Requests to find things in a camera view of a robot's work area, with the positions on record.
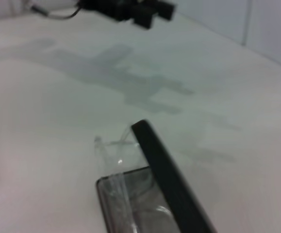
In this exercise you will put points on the clear white glasses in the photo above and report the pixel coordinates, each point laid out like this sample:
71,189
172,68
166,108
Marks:
106,155

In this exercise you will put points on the black glasses case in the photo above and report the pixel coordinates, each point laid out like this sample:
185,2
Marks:
169,174

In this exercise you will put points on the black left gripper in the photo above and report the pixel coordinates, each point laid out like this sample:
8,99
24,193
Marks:
108,7

